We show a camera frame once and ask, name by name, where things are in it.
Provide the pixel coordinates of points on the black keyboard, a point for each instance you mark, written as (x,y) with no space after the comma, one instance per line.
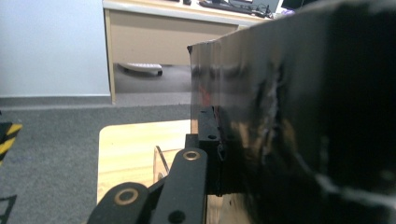
(225,6)

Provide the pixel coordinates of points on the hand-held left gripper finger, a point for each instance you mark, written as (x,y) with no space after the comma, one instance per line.
(213,155)

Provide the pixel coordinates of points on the beige wooden office desk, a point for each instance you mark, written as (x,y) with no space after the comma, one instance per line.
(162,40)

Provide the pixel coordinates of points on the dark monitor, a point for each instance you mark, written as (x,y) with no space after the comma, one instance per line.
(295,3)

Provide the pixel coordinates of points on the magazine with portrait cover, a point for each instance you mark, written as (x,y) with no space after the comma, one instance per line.
(280,118)

